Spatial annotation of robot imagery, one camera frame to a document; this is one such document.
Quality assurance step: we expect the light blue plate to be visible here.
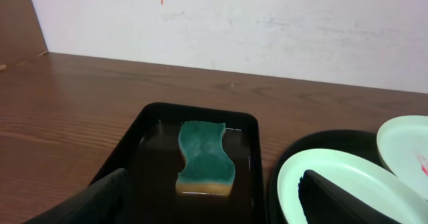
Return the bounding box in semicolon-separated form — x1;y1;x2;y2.
277;148;427;223

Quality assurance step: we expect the black rectangular tray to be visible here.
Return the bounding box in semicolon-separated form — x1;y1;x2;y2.
93;102;268;223

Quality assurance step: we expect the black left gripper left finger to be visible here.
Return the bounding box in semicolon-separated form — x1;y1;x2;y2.
25;168;128;224

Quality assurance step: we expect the pale green plate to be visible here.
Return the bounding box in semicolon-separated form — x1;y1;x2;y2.
377;115;427;199

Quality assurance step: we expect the green and yellow sponge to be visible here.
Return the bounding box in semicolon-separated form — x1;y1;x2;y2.
175;121;236;197

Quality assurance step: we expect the black round tray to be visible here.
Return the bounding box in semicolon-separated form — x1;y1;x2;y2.
266;130;383;224

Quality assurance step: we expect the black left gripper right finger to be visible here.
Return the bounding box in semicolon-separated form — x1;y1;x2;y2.
298;170;399;224

